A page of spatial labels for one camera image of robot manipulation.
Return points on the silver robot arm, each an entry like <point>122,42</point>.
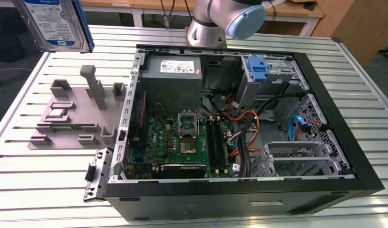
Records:
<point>206,28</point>

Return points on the grey optical drive cage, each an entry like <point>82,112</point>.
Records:
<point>276,78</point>

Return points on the silver CPU chip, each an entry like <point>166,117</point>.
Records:
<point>56,114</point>

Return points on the hard disk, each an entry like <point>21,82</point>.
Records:
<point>54,26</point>

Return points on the grey case side bracket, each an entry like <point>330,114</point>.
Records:
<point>100,175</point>

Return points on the blue board connector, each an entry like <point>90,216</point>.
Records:
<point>137,158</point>

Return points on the green RAM stick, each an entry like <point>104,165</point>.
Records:
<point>76,126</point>

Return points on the black office chair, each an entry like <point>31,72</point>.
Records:
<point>6,47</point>

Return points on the wooden cabinet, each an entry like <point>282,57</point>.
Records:
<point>365,23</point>

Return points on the blue drive latch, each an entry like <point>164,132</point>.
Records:
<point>257,69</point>

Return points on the CPU socket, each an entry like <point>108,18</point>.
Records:
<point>189,146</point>

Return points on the grey power supply unit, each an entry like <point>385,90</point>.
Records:
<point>172,90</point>

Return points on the black RAM slot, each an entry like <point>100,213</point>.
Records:
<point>212,142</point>
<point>220,142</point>

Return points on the grey parts rack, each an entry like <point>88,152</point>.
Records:
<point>85,116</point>

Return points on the grey metal disk bay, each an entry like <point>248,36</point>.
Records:
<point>294,159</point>

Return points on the black graphics card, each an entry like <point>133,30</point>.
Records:
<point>181,169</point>

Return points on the wooden desk white frame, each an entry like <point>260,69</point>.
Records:
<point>294,10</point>

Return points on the black PC case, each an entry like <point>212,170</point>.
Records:
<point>212,197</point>

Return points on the green motherboard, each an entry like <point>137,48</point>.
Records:
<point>161,140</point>

